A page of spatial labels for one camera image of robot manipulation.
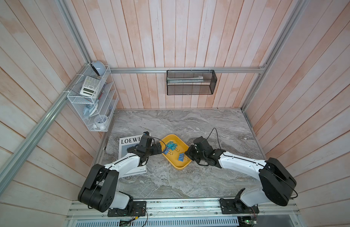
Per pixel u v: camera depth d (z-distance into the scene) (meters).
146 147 0.70
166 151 0.93
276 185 0.43
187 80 0.88
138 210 0.73
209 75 0.98
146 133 0.83
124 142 0.95
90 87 0.76
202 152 0.66
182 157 0.86
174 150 0.95
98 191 0.42
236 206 0.66
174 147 0.95
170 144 0.97
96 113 0.78
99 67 0.82
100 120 0.93
